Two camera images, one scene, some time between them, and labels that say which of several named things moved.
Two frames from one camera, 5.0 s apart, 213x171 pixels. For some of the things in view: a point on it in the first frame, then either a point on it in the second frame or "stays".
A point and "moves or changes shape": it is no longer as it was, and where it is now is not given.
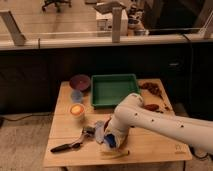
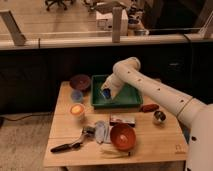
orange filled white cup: (77, 110) stays
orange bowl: (106, 124) moves or changes shape
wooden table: (77, 130) stays
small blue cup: (77, 96) stays
